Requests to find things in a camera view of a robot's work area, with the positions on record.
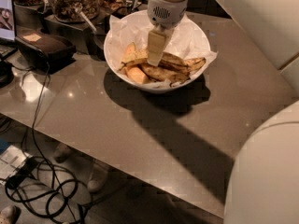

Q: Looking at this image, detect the paper booklet on floor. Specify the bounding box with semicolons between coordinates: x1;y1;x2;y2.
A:
0;145;31;185

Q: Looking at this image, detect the white shoe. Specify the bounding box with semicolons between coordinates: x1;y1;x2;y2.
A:
53;143;73;163
87;161;109;193

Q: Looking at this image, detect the orange-yellow banana left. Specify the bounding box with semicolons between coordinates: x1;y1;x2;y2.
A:
123;43;150;84

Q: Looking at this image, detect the spotted banana front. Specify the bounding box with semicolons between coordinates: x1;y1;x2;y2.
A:
139;63;189;83

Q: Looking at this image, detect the white shoe left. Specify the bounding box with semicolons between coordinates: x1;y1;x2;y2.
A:
53;143;73;163

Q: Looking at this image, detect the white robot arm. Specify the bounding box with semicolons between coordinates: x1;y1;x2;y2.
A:
143;0;299;224

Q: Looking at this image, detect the black cable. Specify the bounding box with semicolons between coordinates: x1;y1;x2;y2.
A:
4;63;94;224

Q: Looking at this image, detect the glass jar of nuts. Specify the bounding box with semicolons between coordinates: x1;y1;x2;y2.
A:
49;0;99;23

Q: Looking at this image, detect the dark tray stand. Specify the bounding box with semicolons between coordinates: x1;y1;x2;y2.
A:
37;7;108;60

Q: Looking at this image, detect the laptop screen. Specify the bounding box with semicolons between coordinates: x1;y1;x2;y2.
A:
0;0;17;45

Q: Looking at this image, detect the spotted banana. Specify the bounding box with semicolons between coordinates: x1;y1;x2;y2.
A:
118;49;190;74
139;63;189;83
185;57;206;72

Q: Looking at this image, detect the white bowl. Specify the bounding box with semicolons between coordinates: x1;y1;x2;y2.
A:
103;9;212;94

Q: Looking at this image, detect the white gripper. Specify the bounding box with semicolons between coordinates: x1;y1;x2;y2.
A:
148;0;188;66

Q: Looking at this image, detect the black power adapter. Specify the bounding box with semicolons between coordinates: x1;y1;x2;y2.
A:
6;158;37;189

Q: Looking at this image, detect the white scoop handle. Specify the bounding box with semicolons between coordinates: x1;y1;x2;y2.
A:
75;7;97;35

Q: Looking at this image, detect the black pouch with label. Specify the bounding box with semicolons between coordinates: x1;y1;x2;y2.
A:
16;29;77;74

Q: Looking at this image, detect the white shoe right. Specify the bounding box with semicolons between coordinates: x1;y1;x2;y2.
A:
87;161;109;193

